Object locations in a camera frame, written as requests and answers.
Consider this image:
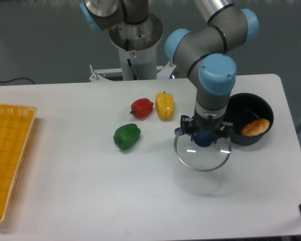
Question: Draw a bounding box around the green bell pepper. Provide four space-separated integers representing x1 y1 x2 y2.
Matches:
113 124 141 151

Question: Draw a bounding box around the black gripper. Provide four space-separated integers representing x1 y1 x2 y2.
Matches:
180 114 234 144

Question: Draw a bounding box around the yellow woven basket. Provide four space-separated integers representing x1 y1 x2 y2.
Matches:
0 103 37 222

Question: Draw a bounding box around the glass lid with blue knob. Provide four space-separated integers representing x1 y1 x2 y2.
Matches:
174 128 231 172

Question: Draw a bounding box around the yellow bell pepper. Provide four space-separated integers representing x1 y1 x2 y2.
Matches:
156 92 175 121

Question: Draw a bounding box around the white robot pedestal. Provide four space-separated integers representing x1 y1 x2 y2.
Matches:
89 13 177 82

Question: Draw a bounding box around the red bell pepper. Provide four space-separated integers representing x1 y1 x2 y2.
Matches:
130 98 154 119

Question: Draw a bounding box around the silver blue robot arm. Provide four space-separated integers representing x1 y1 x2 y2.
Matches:
80 1 259 147

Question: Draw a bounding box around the golden bread roll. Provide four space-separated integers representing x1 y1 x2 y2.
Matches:
240 118 270 137

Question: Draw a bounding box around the black cable on floor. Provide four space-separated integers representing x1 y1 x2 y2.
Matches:
0 77 36 85

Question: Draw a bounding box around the dark blue saucepan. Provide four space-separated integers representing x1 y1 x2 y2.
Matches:
174 92 275 146

